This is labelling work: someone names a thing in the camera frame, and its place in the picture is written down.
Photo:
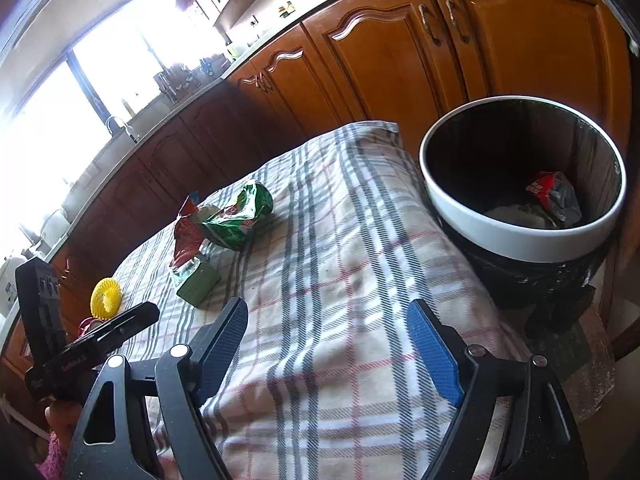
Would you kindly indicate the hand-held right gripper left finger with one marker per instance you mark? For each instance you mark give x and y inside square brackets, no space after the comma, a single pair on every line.
[220,340]

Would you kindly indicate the plaid tablecloth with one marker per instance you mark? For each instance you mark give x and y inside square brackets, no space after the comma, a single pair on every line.
[350,260]

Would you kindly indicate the red white drink carton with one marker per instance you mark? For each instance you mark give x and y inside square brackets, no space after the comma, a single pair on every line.
[547,187]

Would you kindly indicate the red foil wrapper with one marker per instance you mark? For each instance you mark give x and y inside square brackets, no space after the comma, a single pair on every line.
[187,240]

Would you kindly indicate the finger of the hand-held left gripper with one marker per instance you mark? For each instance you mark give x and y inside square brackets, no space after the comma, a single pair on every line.
[125,325]
[42,310]

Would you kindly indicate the black bin with white rim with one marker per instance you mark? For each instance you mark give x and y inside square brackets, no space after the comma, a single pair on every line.
[500,240]

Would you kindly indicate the dish rack with utensils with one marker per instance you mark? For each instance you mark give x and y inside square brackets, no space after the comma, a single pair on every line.
[175,80]

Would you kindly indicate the kitchen window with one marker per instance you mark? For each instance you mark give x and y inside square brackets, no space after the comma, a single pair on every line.
[100,75]

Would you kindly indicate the yellow foam fruit net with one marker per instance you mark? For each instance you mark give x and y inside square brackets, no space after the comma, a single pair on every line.
[107,297]

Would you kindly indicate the wooden base cabinets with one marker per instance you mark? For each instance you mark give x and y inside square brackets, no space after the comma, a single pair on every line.
[400,60]

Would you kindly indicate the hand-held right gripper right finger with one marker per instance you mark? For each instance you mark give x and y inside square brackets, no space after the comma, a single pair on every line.
[435,350]

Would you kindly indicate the white kitchen appliance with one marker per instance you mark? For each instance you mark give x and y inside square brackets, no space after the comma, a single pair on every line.
[10,285]

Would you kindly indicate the green cup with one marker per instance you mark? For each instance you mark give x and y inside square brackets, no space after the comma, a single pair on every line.
[231,51]

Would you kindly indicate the green foil wrapper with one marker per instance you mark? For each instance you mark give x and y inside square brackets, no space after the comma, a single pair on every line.
[240,220]

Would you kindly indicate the crushed red can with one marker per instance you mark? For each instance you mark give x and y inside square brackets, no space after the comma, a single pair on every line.
[87,327]

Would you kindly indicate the chrome kitchen faucet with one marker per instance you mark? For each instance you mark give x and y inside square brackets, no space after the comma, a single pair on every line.
[120,121]

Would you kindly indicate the person's left hand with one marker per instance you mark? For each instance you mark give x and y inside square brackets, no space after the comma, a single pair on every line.
[62,417]

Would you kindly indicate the green drink carton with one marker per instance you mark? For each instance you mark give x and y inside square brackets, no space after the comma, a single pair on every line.
[200,285]

